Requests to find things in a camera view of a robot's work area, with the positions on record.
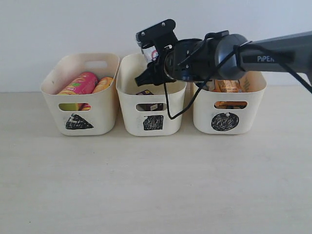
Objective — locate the cream bin square mark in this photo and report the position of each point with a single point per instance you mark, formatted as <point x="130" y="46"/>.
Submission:
<point x="137" y="123"/>

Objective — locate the cream bin triangle mark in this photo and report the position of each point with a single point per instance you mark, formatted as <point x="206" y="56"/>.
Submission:
<point x="83" y="115"/>

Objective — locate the white blue milk carton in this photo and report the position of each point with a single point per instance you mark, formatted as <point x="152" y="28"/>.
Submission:
<point x="150" y="53"/>

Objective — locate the cream bin circle mark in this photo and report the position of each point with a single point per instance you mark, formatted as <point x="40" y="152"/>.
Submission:
<point x="229" y="113"/>

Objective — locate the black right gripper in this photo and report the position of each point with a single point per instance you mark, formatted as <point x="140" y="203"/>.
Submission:
<point x="155" y="73"/>

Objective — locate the pink chips can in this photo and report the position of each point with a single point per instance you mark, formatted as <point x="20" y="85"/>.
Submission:
<point x="84" y="84"/>

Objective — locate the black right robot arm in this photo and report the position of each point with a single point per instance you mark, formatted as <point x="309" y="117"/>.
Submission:
<point x="229" y="57"/>

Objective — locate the dark purple small box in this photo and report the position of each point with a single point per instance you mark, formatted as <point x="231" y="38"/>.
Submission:
<point x="148" y="107"/>

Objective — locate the orange white noodle bag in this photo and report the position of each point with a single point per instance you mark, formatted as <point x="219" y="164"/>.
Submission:
<point x="227" y="86"/>

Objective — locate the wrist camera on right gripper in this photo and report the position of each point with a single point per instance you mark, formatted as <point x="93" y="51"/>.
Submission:
<point x="160" y="34"/>

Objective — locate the yellow chips can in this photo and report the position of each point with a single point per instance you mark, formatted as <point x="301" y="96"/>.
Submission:
<point x="103" y="84"/>

